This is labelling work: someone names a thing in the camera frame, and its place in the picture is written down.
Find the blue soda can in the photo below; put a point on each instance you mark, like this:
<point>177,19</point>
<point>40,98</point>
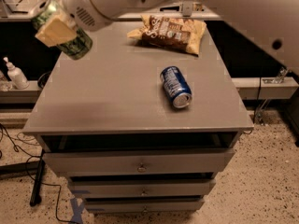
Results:
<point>176,87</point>

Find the grey bottom drawer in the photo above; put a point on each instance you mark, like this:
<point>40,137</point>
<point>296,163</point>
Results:
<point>137,206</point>

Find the blue floor tape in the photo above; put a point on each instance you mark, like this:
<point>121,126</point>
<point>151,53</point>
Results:
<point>77,211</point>

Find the grey drawer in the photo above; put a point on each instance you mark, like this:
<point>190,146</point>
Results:
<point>137,206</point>
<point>142,162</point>
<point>143,188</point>

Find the grey top drawer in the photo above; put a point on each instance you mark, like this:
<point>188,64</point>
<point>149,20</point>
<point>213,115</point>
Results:
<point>142,162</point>

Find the grey middle drawer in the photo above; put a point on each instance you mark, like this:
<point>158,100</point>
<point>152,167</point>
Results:
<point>143,188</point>

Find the brown yellow chip bag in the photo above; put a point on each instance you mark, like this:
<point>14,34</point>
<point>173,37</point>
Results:
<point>171,33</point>

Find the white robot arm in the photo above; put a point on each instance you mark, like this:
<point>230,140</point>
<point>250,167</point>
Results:
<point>272,25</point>

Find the green soda can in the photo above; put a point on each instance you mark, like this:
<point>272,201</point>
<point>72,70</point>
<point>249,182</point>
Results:
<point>74,49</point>

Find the white pump bottle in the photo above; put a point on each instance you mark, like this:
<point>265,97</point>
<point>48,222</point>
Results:
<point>16,75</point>

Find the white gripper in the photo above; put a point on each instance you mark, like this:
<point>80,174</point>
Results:
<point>78,4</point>

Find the grey drawer cabinet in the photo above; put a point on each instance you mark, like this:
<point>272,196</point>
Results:
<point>113,100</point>

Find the black stand leg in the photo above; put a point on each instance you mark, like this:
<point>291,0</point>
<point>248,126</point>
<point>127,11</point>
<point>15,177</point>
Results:
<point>35,196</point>

